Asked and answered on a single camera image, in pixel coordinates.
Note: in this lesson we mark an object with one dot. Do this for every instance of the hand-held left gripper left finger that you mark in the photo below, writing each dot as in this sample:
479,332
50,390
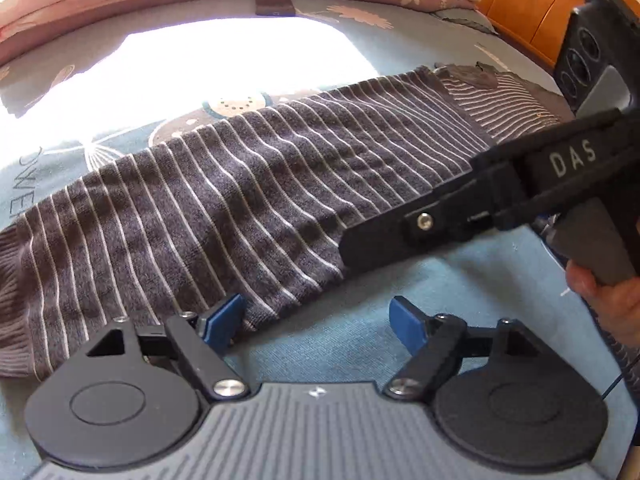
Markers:
225,320

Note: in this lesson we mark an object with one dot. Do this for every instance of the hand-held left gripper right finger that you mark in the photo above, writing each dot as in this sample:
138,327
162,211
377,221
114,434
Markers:
407,322

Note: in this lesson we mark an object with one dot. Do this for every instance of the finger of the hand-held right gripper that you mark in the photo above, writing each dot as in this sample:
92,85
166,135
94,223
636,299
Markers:
400,235

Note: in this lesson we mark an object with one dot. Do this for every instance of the grey striped knit sweater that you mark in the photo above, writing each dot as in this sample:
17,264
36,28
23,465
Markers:
225,185

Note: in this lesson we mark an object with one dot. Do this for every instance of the person's right forearm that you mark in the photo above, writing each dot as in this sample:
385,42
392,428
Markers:
631,355

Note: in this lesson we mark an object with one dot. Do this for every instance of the person's right hand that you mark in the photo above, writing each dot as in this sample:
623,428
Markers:
615,305

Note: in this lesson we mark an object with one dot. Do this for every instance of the bed with blue printed sheet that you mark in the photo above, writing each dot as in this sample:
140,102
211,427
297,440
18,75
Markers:
325,345

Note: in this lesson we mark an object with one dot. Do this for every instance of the wooden headboard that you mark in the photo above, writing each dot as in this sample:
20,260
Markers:
530,5

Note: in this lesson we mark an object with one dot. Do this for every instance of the blue-grey flat pillow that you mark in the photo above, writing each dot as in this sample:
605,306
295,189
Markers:
465,17

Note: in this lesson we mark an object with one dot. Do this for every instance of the dark smartphone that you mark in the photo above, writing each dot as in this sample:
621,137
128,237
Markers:
274,4

